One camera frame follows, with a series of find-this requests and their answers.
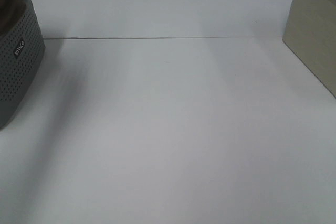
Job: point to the brown towel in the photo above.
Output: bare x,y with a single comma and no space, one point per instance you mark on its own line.
11,12

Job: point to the grey perforated plastic basket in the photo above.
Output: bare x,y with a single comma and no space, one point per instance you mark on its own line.
22,50

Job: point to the beige storage box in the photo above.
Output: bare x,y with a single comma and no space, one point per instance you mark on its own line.
310,35

